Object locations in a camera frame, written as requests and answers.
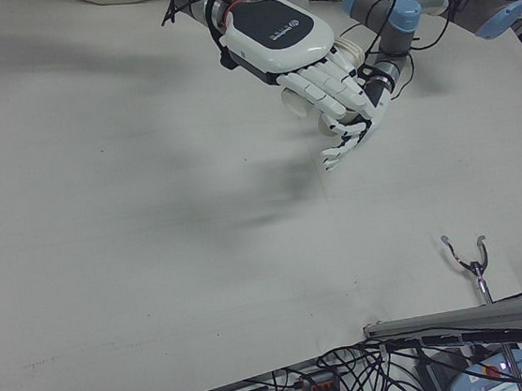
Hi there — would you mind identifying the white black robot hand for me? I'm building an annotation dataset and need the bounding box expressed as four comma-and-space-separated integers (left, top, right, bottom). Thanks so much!
213, 0, 380, 141
311, 74, 404, 174

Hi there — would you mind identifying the white paper cup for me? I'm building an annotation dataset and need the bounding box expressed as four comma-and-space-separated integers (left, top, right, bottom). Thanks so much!
274, 35, 371, 123

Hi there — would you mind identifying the metal reacher grabber tool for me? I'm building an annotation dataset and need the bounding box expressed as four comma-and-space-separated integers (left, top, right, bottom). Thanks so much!
439, 230, 495, 311

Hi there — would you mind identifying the dark grey power brick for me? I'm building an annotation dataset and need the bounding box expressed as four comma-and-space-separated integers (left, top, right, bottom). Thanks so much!
413, 355, 454, 391

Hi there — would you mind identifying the grey blue teach pendant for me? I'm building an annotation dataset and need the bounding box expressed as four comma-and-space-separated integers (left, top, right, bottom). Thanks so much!
441, 347, 522, 391

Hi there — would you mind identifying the aluminium profile rail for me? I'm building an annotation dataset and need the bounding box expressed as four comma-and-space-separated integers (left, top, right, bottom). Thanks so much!
362, 296, 522, 365

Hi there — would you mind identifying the tangled black cable bundle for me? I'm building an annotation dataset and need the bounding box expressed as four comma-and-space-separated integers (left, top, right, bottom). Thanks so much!
185, 323, 522, 391

